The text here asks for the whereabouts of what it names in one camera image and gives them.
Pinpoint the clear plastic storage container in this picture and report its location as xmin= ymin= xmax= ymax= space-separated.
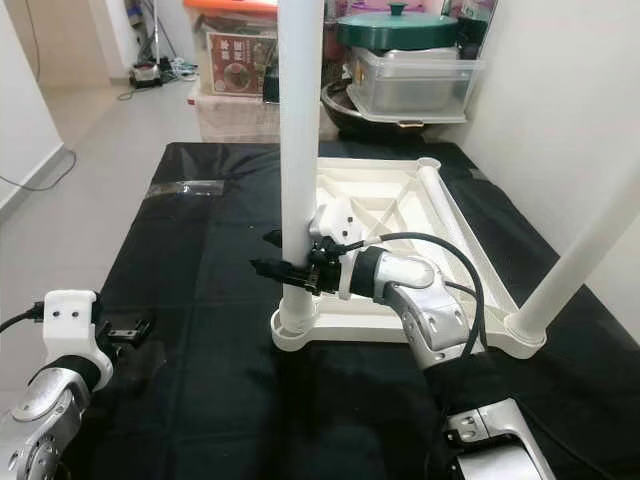
xmin=345 ymin=45 xmax=486 ymax=123

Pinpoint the white lace cloth cover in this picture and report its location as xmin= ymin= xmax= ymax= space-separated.
xmin=190 ymin=80 xmax=336 ymax=143

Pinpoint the black wok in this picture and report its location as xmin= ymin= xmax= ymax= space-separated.
xmin=322 ymin=78 xmax=451 ymax=141

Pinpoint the long clear tape strip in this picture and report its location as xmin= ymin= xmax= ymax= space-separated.
xmin=145 ymin=180 xmax=226 ymax=198

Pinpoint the white plastic table top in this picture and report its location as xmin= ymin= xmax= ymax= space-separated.
xmin=270 ymin=155 xmax=549 ymax=361

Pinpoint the black tablecloth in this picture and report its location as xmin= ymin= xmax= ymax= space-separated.
xmin=60 ymin=140 xmax=640 ymax=480

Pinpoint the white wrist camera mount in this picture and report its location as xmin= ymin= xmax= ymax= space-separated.
xmin=310 ymin=197 xmax=366 ymax=298
xmin=43 ymin=290 xmax=113 ymax=391

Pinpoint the white cabinet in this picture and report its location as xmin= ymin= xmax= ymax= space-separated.
xmin=150 ymin=0 xmax=193 ymax=63

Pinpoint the thin black floor cable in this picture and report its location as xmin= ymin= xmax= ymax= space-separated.
xmin=0 ymin=148 xmax=79 ymax=191

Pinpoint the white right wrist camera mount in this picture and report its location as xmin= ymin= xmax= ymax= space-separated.
xmin=310 ymin=197 xmax=366 ymax=298

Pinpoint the orange-lid clear storage box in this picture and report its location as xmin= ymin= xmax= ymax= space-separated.
xmin=182 ymin=0 xmax=281 ymax=99

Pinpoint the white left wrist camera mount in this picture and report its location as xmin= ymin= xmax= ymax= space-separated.
xmin=43 ymin=290 xmax=113 ymax=391

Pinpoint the green pot lid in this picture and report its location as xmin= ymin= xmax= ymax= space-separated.
xmin=337 ymin=3 xmax=461 ymax=51

